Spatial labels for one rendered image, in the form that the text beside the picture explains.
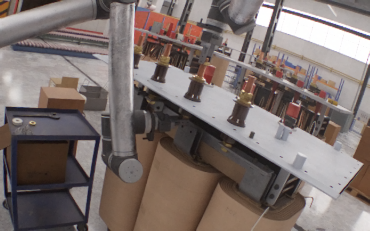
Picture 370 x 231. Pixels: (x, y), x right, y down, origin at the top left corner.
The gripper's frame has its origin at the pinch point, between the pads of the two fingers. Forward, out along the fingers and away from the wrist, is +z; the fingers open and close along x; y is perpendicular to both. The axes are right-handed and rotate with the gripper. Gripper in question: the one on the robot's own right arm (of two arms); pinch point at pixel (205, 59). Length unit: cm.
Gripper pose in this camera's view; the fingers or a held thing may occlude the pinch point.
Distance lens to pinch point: 134.3
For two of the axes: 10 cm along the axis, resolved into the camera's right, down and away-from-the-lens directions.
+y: 8.2, 3.9, -4.1
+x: 4.8, -0.9, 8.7
